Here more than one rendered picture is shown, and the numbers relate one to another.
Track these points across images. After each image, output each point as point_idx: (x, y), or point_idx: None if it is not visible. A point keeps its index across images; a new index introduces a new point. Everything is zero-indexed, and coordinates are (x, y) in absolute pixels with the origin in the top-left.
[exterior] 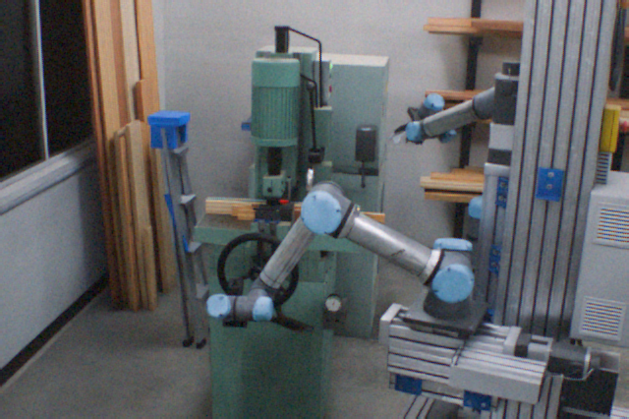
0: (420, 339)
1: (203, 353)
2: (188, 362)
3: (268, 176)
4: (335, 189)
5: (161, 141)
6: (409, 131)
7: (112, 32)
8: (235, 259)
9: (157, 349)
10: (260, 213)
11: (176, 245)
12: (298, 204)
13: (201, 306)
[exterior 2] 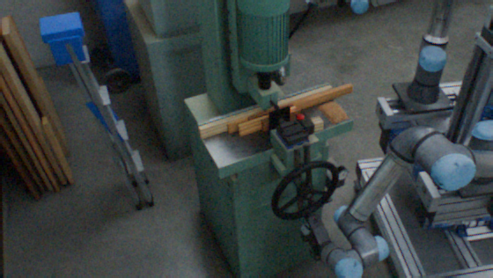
0: (462, 200)
1: (160, 208)
2: (156, 225)
3: (263, 91)
4: (446, 139)
5: (69, 56)
6: (356, 6)
7: None
8: (257, 175)
9: (118, 225)
10: (294, 141)
11: (110, 140)
12: (281, 99)
13: (112, 157)
